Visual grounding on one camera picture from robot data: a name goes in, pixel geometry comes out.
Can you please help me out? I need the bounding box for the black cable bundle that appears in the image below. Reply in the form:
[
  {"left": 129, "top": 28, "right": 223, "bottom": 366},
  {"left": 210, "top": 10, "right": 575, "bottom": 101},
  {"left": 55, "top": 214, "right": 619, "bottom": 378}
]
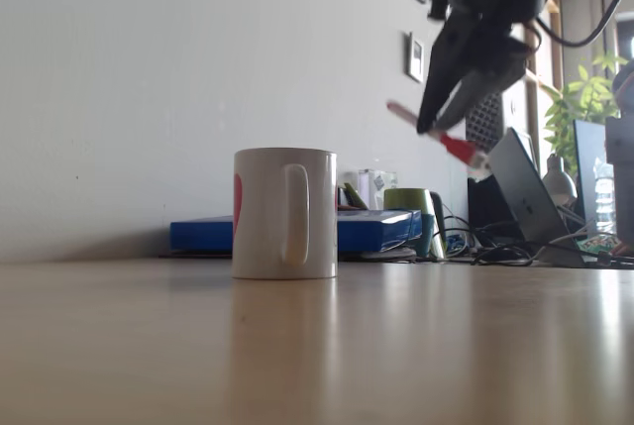
[{"left": 443, "top": 215, "right": 539, "bottom": 267}]

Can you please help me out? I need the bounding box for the blue binder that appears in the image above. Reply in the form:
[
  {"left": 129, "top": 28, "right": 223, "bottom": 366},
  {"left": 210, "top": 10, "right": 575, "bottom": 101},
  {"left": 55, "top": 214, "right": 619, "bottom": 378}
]
[{"left": 169, "top": 209, "right": 424, "bottom": 254}]

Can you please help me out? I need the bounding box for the small grey picture frame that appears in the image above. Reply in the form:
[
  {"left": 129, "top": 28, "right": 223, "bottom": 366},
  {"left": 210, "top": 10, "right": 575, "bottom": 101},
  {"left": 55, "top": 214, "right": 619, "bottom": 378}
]
[{"left": 404, "top": 31, "right": 426, "bottom": 84}]

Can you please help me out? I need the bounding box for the wooden shelf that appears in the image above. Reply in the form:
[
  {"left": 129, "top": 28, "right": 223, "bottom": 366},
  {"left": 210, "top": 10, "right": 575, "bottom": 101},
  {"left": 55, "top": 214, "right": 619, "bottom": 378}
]
[{"left": 523, "top": 0, "right": 565, "bottom": 161}]

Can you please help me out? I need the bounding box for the grey laptop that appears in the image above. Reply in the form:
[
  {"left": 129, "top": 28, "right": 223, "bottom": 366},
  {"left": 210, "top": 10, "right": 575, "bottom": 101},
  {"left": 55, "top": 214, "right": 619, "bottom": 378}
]
[{"left": 486, "top": 127, "right": 586, "bottom": 268}]

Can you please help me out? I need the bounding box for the black monitor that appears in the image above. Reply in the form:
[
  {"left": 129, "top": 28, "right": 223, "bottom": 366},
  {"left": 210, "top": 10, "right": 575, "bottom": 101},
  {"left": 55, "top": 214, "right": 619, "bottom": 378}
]
[{"left": 573, "top": 118, "right": 616, "bottom": 238}]

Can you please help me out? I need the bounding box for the clear water bottle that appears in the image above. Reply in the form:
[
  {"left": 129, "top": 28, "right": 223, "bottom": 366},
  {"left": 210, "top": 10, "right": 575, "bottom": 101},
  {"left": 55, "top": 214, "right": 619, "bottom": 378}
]
[{"left": 592, "top": 156, "right": 618, "bottom": 237}]

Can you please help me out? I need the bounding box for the grey desk lamp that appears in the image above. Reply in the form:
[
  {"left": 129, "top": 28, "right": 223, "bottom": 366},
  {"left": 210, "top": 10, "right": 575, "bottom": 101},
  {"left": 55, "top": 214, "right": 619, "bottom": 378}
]
[{"left": 541, "top": 154, "right": 580, "bottom": 209}]

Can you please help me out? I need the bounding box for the perforated computer tower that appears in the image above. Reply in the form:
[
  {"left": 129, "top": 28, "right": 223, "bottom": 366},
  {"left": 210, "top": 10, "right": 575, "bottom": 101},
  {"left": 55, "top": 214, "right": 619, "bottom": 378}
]
[{"left": 465, "top": 89, "right": 527, "bottom": 243}]

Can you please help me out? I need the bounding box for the clear plastic container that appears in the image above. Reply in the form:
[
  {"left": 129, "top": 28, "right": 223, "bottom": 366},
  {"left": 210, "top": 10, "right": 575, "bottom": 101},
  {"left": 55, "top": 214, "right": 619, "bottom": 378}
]
[{"left": 355, "top": 166, "right": 398, "bottom": 212}]

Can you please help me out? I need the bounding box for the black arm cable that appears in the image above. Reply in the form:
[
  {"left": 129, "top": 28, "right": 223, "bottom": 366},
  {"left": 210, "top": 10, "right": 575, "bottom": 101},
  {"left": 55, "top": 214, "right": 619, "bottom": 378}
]
[{"left": 534, "top": 0, "right": 634, "bottom": 49}]

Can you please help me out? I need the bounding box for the red and white marker pen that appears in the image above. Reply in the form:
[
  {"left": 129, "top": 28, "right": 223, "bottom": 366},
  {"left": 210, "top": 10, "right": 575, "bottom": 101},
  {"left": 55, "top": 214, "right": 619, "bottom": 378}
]
[{"left": 386, "top": 100, "right": 492, "bottom": 182}]

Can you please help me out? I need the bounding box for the white mug with pink logo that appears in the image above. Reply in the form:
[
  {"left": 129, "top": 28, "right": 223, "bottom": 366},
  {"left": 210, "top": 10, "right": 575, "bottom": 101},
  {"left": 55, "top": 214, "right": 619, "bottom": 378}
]
[{"left": 231, "top": 147, "right": 340, "bottom": 281}]

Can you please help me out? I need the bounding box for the green potted plant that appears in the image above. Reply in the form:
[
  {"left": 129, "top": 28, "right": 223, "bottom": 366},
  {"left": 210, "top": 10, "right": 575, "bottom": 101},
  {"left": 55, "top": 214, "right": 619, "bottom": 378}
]
[{"left": 540, "top": 51, "right": 630, "bottom": 171}]

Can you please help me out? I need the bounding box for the green cup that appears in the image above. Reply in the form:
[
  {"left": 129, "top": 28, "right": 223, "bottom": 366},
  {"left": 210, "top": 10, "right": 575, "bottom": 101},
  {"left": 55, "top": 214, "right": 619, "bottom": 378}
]
[{"left": 382, "top": 187, "right": 437, "bottom": 259}]

